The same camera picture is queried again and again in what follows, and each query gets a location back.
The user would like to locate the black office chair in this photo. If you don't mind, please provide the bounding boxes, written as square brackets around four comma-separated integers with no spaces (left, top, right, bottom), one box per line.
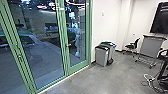
[122,37,141,56]

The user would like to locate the white wall switch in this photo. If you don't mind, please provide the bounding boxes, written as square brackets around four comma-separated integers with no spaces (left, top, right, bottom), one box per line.
[100,11,106,17]

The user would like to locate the green framed glass door wall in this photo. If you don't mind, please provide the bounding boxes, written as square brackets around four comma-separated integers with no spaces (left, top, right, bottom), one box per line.
[0,0,94,94]

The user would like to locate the trash bin with green lid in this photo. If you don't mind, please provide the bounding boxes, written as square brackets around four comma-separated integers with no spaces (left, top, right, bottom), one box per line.
[99,41,117,65]

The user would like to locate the large black wall screen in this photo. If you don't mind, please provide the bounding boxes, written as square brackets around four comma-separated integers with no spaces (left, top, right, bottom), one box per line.
[149,1,168,35]

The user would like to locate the silver door handle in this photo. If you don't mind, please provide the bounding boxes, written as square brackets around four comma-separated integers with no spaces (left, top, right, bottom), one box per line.
[65,42,73,49]

